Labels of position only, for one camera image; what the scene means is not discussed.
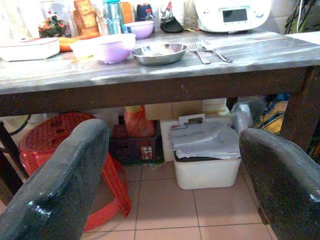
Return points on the orange cracker packet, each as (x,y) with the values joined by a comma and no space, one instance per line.
(85,17)

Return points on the white kitchen appliance with screen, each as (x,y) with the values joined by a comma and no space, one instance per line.
(232,15)

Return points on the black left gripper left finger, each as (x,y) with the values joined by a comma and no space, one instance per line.
(57,182)

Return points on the small lilac plastic bowl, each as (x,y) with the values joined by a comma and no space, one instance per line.
(140,28)

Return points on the dark purple plastic crate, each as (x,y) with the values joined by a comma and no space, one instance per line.
(132,147)

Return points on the white plastic bin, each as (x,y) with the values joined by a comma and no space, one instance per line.
(206,173)

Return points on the clear blue water bottle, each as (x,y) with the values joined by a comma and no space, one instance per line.
(111,16)

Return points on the artificial flower pot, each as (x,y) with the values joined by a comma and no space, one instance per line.
(53,25)

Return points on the stack of white papers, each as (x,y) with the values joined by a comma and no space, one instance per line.
(205,142)

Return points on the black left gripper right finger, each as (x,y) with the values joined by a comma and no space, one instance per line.
(285,180)

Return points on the orange plastic bag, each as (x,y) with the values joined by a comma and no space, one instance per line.
(138,122)

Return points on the cardboard box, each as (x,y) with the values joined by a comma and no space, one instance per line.
(172,110)

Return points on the blue yellow patterned bag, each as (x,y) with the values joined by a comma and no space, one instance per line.
(273,113)

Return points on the stainless steel bowl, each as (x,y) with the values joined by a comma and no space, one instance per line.
(159,53)

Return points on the white rectangular lidded container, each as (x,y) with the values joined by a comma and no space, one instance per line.
(28,48)

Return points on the dark wooden table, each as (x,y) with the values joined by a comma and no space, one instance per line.
(160,77)

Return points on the silver fork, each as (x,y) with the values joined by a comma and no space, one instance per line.
(198,52)

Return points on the red plastic stool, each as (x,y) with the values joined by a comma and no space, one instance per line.
(50,142)

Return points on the large lilac plastic bowl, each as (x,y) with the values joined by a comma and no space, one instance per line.
(107,47)

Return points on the silver spoon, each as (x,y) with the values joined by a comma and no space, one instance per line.
(215,50)

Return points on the orange box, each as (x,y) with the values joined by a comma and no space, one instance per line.
(127,12)

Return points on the dark blue cup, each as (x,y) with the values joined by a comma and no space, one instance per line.
(144,11)

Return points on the black curved object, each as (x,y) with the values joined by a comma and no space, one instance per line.
(172,25)

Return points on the clear plastic bag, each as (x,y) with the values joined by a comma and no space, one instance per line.
(243,115)

